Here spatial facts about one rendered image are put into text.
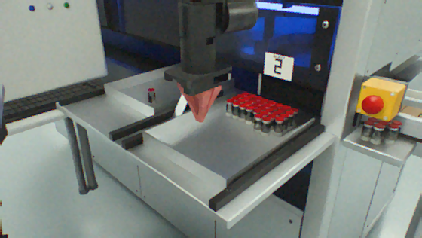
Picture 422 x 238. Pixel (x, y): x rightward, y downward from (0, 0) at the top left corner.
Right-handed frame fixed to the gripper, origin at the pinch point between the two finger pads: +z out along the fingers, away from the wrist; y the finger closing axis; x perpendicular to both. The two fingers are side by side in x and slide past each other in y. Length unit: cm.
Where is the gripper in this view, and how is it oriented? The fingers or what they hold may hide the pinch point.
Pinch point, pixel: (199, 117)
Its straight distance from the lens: 57.2
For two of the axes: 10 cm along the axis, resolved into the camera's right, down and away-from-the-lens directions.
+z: 0.0, 8.9, 4.6
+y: 7.0, -3.3, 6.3
